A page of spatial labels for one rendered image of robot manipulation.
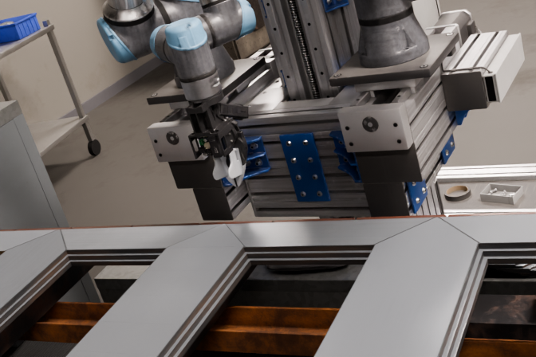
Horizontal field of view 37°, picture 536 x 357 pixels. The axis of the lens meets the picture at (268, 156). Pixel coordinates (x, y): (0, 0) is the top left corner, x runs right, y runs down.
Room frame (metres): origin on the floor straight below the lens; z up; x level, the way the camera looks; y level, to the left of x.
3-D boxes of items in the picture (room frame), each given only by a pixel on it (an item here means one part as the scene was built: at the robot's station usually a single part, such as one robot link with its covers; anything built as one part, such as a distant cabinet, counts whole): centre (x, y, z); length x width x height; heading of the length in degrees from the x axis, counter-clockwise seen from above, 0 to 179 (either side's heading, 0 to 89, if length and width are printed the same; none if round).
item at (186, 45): (1.55, 0.09, 1.20); 0.09 x 0.08 x 0.11; 21
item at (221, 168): (1.55, 0.10, 0.94); 0.06 x 0.03 x 0.09; 149
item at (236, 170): (1.54, 0.07, 0.93); 0.06 x 0.03 x 0.09; 149
